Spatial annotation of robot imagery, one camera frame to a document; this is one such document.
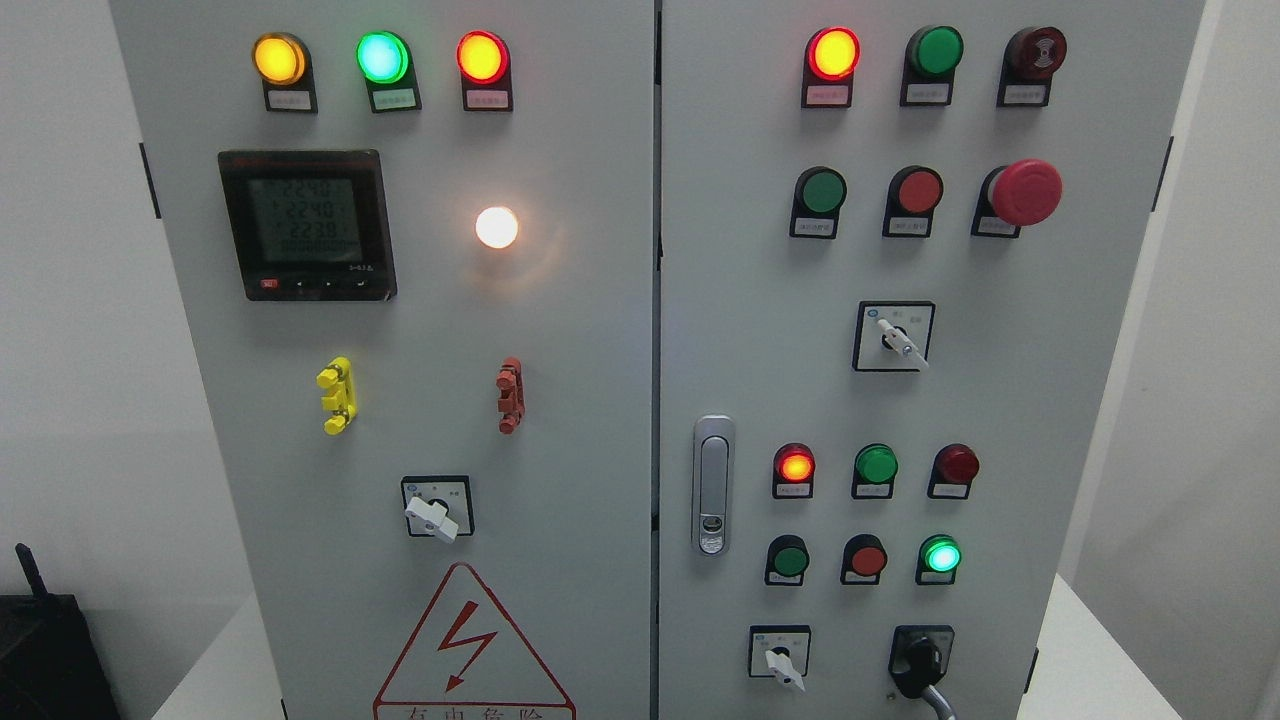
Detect red emergency stop button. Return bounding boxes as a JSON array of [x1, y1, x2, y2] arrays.
[[970, 158, 1062, 240]]

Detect silver door handle lock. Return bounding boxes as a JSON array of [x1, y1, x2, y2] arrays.
[[691, 414, 736, 557]]

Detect white lit indicator light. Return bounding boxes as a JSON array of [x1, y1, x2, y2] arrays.
[[474, 206, 520, 249]]

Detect white selector switch left door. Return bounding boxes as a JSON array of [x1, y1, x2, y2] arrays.
[[399, 475, 475, 544]]

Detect red lit indicator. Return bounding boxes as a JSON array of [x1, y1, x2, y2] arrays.
[[771, 442, 817, 500], [801, 26, 861, 109]]

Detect green push button lower right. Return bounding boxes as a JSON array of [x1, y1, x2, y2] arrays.
[[915, 534, 963, 585]]

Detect red lit indicator top right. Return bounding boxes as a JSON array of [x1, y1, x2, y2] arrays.
[[801, 26, 861, 109]]

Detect red lit indicator lower left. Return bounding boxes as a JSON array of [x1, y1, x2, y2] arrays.
[[771, 442, 817, 500]]

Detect red lit indicator left door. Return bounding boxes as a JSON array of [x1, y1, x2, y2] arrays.
[[454, 29, 513, 113]]

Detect green push button upper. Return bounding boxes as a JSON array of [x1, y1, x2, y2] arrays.
[[788, 167, 849, 240]]

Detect white selector switch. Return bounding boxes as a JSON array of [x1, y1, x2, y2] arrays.
[[748, 624, 812, 693], [852, 300, 936, 372]]

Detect green indicator lower middle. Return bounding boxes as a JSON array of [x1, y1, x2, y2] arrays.
[[851, 443, 899, 500]]

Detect right grey cabinet door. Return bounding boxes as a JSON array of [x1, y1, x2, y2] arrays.
[[654, 1, 1204, 719]]

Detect green lit indicator light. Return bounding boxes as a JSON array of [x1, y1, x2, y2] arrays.
[[355, 29, 422, 114]]

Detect yellow indicator light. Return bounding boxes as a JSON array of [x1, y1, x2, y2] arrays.
[[253, 32, 317, 114]]

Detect white selector switch upper right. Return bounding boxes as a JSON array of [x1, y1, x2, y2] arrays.
[[852, 300, 936, 372]]

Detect black rotary knob switch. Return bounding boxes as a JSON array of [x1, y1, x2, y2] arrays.
[[888, 624, 955, 700]]

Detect left grey cabinet door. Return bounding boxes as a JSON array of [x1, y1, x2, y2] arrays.
[[110, 1, 655, 719]]

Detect red terminal connector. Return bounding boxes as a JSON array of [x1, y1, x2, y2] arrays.
[[495, 356, 526, 436]]

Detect red push button upper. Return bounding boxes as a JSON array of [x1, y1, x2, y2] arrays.
[[881, 165, 945, 240]]

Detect white selector switch bottom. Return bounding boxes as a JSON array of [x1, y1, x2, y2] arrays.
[[748, 624, 812, 693]]

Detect green push button lower left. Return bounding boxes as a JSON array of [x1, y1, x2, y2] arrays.
[[764, 534, 812, 585]]

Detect black digital power meter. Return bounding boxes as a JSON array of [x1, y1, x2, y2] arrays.
[[218, 149, 397, 301]]

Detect red indicator lower right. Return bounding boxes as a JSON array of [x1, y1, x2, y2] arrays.
[[927, 443, 980, 500]]

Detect green indicator top right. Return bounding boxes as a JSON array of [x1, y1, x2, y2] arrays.
[[899, 26, 965, 108]]

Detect dark red buzzer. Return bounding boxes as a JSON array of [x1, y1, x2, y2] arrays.
[[996, 26, 1068, 108]]

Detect black device with antenna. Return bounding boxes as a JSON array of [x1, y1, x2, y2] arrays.
[[1, 543, 120, 719]]

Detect red electrical warning sticker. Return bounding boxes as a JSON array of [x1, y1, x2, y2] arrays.
[[372, 562, 577, 719]]

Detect red push button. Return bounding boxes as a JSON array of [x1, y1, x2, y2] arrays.
[[840, 533, 888, 585], [881, 165, 945, 240]]

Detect red push button lower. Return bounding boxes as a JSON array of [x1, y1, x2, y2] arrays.
[[840, 533, 888, 585]]

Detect green push button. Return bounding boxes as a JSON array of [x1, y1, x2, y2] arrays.
[[764, 534, 812, 585], [788, 167, 849, 240], [915, 534, 963, 585]]

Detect yellow terminal connector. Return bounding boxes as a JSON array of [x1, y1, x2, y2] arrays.
[[315, 355, 358, 436]]

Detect grey cabinet door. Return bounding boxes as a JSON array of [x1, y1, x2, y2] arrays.
[[110, 1, 655, 719], [654, 1, 1204, 719]]

